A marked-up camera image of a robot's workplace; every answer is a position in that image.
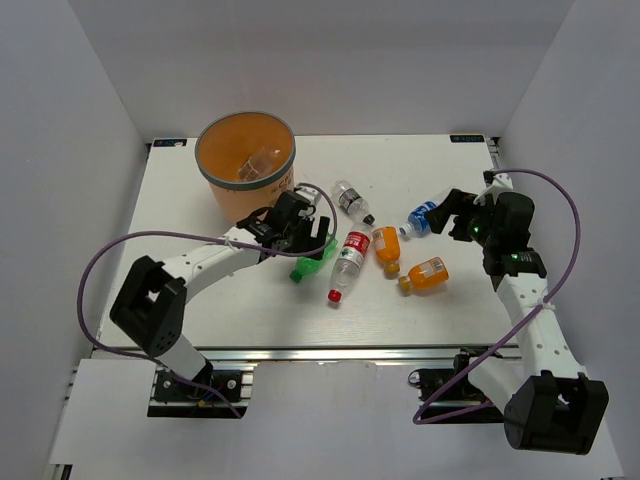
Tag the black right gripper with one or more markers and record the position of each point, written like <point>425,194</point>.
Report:
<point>455,203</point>

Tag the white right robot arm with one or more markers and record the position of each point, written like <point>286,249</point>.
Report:
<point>546,399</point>

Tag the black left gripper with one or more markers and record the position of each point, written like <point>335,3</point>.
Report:
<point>311,243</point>

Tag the orange juice bottle with barcode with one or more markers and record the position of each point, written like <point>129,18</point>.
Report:
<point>424,276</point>

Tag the aluminium table front rail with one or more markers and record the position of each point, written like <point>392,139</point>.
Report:
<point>332,354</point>

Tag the green plastic bottle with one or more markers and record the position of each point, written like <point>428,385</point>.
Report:
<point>305,267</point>

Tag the small clear bottle black label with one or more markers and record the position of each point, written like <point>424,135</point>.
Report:
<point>351,203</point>

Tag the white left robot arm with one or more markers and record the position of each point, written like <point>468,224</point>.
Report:
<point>150,305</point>

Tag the clear bottle with blue label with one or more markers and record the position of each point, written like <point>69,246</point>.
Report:
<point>416,224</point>

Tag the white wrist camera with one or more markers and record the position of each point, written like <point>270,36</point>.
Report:
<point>312,195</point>
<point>495,185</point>

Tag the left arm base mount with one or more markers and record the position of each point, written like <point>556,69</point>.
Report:
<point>222,394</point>

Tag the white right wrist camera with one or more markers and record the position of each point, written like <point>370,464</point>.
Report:
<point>495,185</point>

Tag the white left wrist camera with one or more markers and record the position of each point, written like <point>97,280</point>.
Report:
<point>312,195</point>

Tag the orange cylindrical bin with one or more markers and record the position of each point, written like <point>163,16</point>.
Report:
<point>224,147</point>

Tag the clear bottle red label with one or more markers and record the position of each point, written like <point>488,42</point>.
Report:
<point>349,261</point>

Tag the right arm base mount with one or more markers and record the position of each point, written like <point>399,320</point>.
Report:
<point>462,400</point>

